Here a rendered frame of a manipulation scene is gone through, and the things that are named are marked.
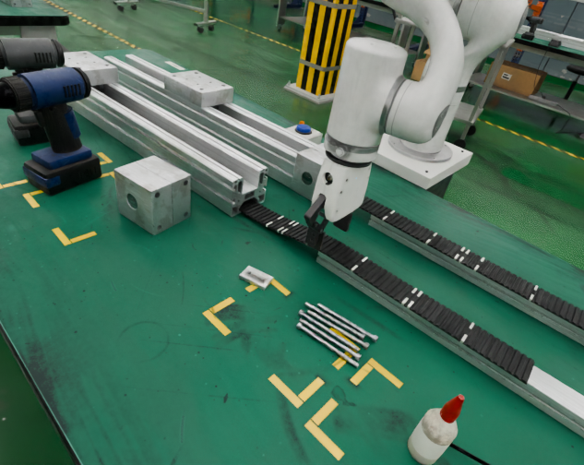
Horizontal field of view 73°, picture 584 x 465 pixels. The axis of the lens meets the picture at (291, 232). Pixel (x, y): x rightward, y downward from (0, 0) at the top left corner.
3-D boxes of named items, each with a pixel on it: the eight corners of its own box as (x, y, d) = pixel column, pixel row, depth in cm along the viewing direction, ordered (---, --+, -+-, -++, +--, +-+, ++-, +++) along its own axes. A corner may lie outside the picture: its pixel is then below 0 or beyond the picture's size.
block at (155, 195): (199, 211, 80) (200, 171, 74) (153, 235, 72) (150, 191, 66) (165, 192, 84) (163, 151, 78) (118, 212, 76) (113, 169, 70)
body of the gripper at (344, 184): (352, 166, 56) (335, 229, 63) (387, 149, 63) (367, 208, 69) (312, 146, 59) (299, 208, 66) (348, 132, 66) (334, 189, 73)
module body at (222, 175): (264, 201, 87) (268, 167, 82) (230, 217, 80) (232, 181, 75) (79, 87, 123) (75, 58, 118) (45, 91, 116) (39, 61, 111)
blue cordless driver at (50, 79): (108, 175, 85) (93, 71, 72) (13, 212, 71) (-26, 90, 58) (85, 162, 88) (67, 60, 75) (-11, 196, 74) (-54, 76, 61)
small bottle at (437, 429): (401, 449, 47) (437, 396, 40) (414, 427, 50) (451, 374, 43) (429, 473, 46) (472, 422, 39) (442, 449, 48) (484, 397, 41)
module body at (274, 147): (315, 177, 99) (322, 146, 94) (290, 189, 93) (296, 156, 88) (135, 80, 135) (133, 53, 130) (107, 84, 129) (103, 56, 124)
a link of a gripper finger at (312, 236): (317, 225, 62) (310, 257, 66) (329, 218, 64) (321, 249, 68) (303, 216, 64) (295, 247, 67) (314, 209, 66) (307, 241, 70)
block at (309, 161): (350, 189, 97) (360, 154, 91) (320, 206, 89) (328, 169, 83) (321, 174, 101) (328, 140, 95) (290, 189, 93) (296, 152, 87)
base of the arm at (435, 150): (400, 128, 127) (420, 69, 116) (458, 149, 120) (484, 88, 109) (377, 145, 113) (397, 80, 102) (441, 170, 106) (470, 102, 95)
